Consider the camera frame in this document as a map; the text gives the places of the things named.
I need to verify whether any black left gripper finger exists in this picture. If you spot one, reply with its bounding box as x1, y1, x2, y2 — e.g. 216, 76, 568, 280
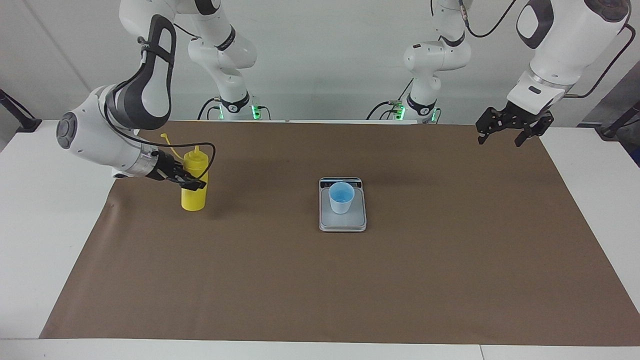
474, 107, 502, 147
513, 115, 555, 148

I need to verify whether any yellow squeeze seasoning bottle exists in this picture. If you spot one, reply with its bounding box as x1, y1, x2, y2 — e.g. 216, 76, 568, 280
160, 132, 210, 212

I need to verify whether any light blue plastic cup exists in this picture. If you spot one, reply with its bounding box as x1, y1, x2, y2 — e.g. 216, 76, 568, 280
328, 182, 356, 215

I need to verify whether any silver digital kitchen scale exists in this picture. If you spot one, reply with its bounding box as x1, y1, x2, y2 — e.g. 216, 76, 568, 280
318, 177, 367, 233

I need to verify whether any black clamp stand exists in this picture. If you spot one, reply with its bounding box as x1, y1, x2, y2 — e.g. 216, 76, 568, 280
0, 89, 43, 133
595, 100, 640, 140

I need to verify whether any brown table mat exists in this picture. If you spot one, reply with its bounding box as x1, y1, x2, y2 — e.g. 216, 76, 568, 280
40, 120, 640, 347

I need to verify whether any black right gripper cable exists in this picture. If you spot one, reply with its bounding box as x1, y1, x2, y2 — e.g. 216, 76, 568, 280
102, 90, 217, 185

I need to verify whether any black right arm base cable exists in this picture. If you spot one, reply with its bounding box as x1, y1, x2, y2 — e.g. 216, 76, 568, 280
197, 96, 224, 121

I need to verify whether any black arm base cable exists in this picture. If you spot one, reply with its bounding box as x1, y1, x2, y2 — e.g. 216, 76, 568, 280
197, 96, 224, 121
366, 99, 409, 121

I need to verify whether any black left arm base cable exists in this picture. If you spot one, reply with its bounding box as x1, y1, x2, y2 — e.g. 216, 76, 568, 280
366, 99, 409, 121

